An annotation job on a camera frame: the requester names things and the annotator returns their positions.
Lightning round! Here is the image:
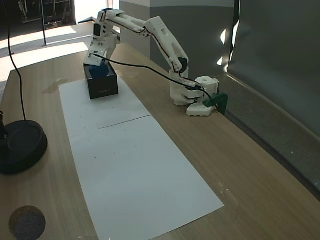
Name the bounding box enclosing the black stand cable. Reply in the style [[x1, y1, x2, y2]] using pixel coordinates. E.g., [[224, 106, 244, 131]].
[[6, 0, 27, 122]]

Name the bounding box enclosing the black camera cable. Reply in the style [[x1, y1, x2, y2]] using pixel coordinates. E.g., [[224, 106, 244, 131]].
[[88, 52, 220, 113]]

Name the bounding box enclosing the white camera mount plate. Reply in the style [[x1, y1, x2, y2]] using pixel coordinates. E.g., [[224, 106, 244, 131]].
[[83, 41, 108, 67]]

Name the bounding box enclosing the thin metal pole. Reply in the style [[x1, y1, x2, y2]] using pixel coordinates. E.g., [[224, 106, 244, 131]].
[[41, 0, 48, 47]]

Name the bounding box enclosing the blue cube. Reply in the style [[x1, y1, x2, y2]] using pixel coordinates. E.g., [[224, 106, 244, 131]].
[[88, 63, 111, 78]]

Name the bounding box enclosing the green table clamp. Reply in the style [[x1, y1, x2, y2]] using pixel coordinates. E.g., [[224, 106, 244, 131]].
[[202, 92, 229, 116]]

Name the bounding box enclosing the white paper sheet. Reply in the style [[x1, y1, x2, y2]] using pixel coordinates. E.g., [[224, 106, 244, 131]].
[[67, 115, 225, 240], [58, 74, 152, 138]]

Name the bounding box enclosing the dark rectangular open box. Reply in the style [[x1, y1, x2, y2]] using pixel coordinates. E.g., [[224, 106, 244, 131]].
[[82, 61, 119, 100]]

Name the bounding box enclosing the black round stand base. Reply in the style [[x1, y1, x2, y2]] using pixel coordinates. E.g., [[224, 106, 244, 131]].
[[0, 109, 49, 175]]

